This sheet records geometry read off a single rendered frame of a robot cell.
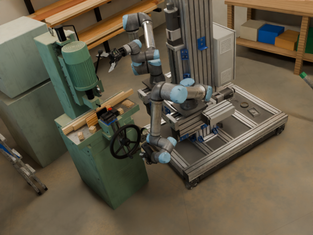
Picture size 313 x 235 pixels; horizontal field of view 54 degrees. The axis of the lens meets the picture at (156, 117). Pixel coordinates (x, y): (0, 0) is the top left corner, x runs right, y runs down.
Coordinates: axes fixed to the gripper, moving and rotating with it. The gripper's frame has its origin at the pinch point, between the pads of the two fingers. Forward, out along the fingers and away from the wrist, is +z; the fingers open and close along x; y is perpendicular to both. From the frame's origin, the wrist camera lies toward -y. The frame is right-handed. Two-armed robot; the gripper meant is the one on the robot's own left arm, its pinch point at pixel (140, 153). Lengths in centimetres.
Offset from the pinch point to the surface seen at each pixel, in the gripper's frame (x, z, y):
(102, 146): -17.8, 17.0, -17.6
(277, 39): 275, 50, 8
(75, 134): -30, 19, -37
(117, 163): -11.0, 29.7, 4.9
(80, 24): 122, 244, -142
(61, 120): -24, 58, -48
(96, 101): -6, 11, -51
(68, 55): -14, -10, -88
